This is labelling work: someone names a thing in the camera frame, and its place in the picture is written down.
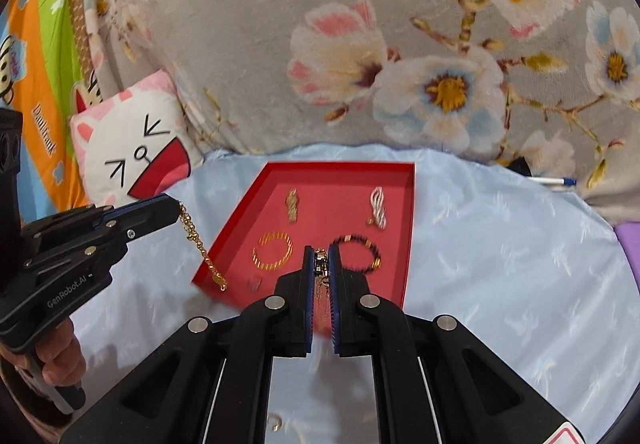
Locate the grey floral blanket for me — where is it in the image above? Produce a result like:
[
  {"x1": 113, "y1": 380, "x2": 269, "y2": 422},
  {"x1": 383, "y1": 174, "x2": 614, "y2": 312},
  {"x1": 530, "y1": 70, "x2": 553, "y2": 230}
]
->
[{"x1": 75, "y1": 0, "x2": 640, "y2": 215}]

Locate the person's left hand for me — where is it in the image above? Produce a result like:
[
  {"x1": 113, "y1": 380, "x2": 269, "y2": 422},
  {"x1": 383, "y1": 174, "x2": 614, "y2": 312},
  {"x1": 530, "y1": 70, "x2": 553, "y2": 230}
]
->
[{"x1": 0, "y1": 323, "x2": 87, "y2": 426}]

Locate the gold flower necklace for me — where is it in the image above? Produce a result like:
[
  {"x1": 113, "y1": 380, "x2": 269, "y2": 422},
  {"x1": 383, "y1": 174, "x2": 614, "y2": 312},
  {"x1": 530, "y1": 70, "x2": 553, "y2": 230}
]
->
[{"x1": 312, "y1": 248, "x2": 335, "y2": 325}]

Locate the colourful cartoon print sheet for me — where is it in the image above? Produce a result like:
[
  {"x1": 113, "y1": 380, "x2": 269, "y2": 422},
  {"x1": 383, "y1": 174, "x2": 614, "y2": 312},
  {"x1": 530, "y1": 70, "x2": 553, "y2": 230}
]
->
[{"x1": 0, "y1": 0, "x2": 106, "y2": 215}]

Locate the red cardboard box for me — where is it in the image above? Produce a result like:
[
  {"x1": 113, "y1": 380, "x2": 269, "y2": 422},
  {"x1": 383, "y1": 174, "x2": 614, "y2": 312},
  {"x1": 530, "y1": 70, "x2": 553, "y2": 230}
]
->
[{"x1": 191, "y1": 161, "x2": 417, "y2": 312}]

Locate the purple flat case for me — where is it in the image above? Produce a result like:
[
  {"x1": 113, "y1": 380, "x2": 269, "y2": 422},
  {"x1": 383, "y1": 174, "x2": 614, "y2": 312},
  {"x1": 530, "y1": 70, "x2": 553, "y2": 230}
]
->
[{"x1": 614, "y1": 221, "x2": 640, "y2": 265}]

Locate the gold chain bracelet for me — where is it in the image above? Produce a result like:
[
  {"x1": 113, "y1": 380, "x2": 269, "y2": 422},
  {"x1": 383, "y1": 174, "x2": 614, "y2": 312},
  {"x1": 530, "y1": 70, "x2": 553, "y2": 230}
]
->
[{"x1": 178, "y1": 203, "x2": 228, "y2": 292}]

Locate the pearl bracelet with gold pendant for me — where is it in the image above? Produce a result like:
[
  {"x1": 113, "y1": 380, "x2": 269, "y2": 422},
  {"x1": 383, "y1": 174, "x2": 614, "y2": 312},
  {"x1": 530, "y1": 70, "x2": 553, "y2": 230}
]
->
[{"x1": 366, "y1": 187, "x2": 388, "y2": 229}]

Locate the black bead bracelet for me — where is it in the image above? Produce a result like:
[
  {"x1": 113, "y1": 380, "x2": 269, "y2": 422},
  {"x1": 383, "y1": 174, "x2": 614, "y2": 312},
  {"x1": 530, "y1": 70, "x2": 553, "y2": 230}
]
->
[{"x1": 327, "y1": 234, "x2": 382, "y2": 274}]

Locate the white cat face pillow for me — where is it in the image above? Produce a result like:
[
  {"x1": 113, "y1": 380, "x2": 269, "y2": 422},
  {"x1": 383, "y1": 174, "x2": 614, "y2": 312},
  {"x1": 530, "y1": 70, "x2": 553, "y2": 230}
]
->
[{"x1": 69, "y1": 68, "x2": 205, "y2": 209}]

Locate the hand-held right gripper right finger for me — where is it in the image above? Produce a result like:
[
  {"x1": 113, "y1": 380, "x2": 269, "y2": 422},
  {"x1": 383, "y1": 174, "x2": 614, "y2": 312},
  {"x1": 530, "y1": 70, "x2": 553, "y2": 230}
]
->
[{"x1": 327, "y1": 245, "x2": 573, "y2": 444}]

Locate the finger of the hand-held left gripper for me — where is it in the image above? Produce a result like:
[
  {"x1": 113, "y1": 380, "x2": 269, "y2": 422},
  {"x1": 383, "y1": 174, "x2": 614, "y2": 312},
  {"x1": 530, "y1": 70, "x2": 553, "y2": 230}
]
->
[
  {"x1": 89, "y1": 213, "x2": 179, "y2": 261},
  {"x1": 94, "y1": 194, "x2": 181, "y2": 226}
]

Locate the gold wristwatch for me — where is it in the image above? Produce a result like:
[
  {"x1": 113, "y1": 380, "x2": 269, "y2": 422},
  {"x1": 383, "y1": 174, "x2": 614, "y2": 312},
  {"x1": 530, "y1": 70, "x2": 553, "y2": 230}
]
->
[{"x1": 285, "y1": 189, "x2": 301, "y2": 225}]

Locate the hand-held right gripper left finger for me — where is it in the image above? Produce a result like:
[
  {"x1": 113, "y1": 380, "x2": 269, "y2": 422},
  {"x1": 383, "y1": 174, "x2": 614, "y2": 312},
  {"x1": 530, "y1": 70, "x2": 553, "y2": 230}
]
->
[{"x1": 60, "y1": 245, "x2": 316, "y2": 444}]

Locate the gold loop bracelet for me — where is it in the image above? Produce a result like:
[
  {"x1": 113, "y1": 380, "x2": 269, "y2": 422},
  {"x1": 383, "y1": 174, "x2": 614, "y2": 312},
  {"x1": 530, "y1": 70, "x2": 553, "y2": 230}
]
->
[{"x1": 252, "y1": 231, "x2": 294, "y2": 271}]

